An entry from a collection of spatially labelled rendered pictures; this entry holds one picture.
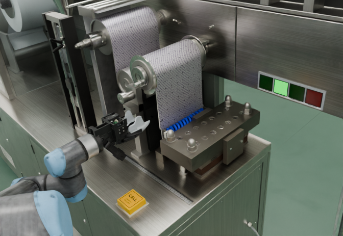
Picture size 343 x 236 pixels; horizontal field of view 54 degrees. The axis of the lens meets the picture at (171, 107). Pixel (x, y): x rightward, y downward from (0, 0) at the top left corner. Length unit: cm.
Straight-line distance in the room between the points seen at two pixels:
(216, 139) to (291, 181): 147
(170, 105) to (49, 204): 69
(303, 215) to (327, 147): 80
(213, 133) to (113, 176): 41
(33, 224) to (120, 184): 62
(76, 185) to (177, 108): 47
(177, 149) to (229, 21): 51
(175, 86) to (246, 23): 34
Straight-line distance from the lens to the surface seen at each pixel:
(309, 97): 121
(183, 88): 129
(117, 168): 135
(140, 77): 119
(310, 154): 291
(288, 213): 241
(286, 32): 118
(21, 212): 71
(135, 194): 119
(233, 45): 131
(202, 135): 124
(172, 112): 128
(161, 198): 120
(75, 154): 104
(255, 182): 149
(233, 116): 135
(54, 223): 69
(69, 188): 110
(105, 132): 109
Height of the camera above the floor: 175
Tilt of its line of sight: 31 degrees down
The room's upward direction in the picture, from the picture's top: 5 degrees counter-clockwise
